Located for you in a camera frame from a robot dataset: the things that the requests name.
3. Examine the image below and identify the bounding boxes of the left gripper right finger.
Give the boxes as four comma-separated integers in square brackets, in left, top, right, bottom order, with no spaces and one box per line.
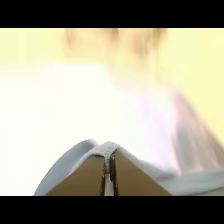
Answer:
[110,150,172,197]

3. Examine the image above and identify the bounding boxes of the blue garment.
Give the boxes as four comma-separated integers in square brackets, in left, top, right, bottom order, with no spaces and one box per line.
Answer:
[33,139,224,197]

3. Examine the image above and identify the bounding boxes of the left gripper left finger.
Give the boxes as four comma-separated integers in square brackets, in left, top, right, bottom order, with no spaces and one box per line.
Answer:
[45,154,106,197]

